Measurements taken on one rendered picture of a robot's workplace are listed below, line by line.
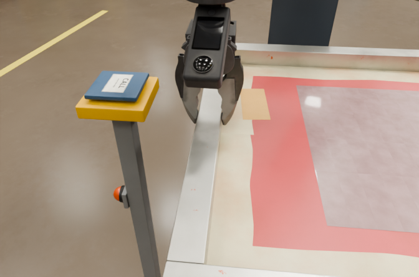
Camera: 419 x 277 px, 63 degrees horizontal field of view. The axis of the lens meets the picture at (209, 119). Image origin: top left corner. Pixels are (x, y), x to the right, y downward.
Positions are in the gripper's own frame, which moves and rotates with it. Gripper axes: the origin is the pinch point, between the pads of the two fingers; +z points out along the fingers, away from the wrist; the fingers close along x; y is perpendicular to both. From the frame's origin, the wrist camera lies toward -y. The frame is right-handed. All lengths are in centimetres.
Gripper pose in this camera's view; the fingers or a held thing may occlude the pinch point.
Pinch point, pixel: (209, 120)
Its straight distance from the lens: 54.5
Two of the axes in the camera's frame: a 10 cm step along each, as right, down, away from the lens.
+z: 0.0, 8.1, 5.8
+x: -10.0, -0.5, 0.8
